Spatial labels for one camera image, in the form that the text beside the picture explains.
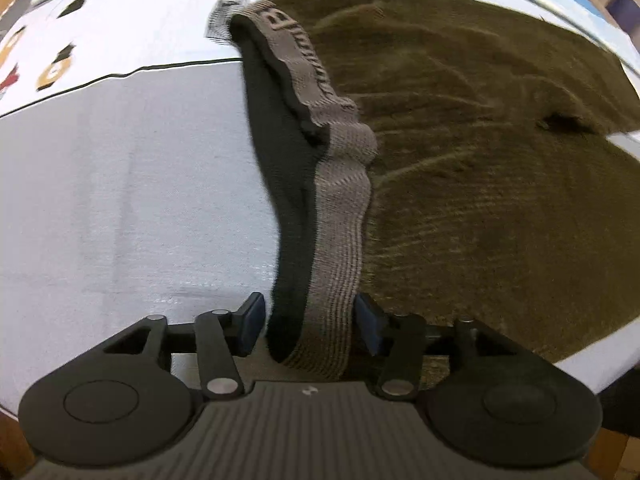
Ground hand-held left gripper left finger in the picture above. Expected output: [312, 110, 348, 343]
[102, 292, 266, 402]

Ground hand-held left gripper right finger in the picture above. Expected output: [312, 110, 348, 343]
[353, 292, 521, 401]

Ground brown corduroy pants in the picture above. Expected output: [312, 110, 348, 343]
[227, 0, 640, 382]

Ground deer and lamp printed sheet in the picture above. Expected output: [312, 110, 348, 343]
[0, 0, 640, 411]

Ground dark clothing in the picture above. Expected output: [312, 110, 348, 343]
[597, 372, 640, 436]

